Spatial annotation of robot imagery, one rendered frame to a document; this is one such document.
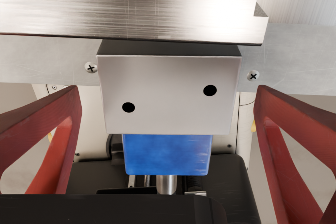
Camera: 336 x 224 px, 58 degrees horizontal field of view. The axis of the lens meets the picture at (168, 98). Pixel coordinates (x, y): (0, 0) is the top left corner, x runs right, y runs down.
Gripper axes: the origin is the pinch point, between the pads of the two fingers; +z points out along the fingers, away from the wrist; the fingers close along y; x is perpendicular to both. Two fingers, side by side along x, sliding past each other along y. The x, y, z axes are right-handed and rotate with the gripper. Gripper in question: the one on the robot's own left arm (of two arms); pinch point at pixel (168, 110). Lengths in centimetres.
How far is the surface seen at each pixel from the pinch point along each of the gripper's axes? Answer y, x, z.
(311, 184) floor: -68, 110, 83
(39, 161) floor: 57, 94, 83
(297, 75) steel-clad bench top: -7.2, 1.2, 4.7
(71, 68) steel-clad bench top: 5.3, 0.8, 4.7
